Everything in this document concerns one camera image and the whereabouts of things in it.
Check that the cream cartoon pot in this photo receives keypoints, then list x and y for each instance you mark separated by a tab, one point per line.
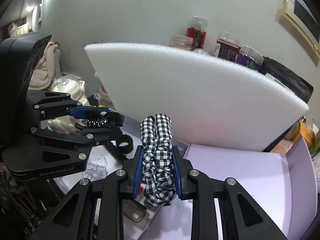
67	86

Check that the clear jar orange contents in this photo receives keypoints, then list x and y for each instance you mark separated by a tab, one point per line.
180	42

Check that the dark grey small case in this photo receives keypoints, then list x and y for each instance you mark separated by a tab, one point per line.
135	213

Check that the lavender gift box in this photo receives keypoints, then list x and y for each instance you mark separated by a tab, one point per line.
237	180

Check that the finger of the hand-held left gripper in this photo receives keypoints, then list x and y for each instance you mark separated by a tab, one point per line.
77	111
75	140

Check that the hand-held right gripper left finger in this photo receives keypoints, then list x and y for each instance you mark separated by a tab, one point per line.
137	177

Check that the white foam board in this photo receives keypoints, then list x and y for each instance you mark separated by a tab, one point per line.
200	100

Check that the beige towel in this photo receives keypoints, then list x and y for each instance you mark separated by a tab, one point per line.
46	65

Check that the black white gingham scrunchie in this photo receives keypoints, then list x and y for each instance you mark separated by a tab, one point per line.
157	160

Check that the black foil bag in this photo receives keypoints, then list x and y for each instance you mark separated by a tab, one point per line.
282	77

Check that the white wall switch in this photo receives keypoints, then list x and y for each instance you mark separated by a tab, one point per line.
40	10

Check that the black hair claw clip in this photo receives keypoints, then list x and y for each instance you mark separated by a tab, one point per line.
116	155

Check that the black fringed hair clip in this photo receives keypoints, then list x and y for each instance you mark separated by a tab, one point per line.
96	123

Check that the small clear jar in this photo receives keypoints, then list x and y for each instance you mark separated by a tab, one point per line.
200	52

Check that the clear plastic bag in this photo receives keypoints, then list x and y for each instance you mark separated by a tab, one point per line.
103	97

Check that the clear jar purple contents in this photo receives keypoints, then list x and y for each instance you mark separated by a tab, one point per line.
247	60

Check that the orange snack packet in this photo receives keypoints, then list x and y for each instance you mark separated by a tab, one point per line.
301	132

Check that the clear acrylic stand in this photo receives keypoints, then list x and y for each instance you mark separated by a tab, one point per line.
100	163

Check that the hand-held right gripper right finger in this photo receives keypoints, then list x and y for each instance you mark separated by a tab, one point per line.
175	177

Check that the gold picture frame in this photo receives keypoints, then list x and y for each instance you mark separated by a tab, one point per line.
292	17

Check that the white plush dog mug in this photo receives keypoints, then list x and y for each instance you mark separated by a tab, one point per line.
58	126

